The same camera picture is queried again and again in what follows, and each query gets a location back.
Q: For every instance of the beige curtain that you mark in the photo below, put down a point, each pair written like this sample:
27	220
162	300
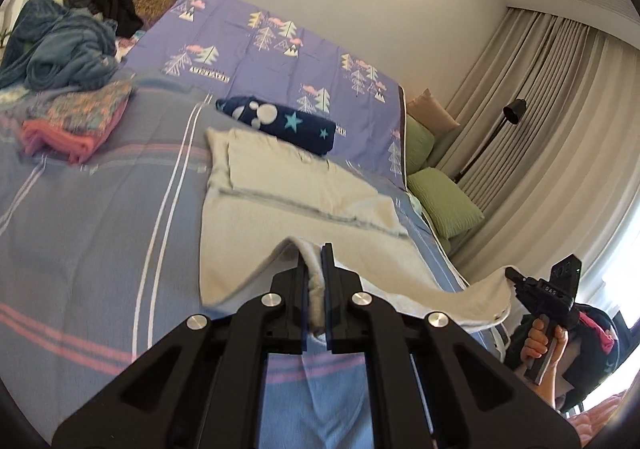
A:
550	154

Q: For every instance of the purple tree print sheet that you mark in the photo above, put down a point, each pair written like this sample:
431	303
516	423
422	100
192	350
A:
235	44

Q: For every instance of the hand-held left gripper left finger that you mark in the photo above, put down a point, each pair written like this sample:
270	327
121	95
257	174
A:
305	289

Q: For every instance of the pink folded cloth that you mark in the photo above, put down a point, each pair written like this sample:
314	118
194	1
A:
65	141

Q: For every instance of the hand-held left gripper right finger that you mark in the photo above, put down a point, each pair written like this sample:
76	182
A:
328	289

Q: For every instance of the black clothes pile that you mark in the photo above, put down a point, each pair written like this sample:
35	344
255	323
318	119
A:
112	4

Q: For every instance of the floral folded cloth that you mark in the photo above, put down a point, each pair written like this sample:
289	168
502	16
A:
85	109

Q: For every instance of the blue fleece blanket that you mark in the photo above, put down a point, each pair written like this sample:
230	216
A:
60	49

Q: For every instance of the person's right forearm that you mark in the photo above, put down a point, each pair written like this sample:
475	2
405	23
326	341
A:
552	379

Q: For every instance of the tan pillow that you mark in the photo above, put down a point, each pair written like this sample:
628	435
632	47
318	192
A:
432	111

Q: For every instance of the green pillow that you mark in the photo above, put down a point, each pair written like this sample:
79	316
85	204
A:
445	201
419	146

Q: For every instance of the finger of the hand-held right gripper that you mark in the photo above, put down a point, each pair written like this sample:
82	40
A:
517	279

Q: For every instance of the navy star print blanket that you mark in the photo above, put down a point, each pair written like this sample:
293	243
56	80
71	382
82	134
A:
280	121

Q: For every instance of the black floor lamp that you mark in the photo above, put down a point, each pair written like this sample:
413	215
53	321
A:
515	111

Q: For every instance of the dark cloth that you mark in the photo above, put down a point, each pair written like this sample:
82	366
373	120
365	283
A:
595	344

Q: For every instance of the person's right hand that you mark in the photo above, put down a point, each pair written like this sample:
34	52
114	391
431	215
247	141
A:
532	344

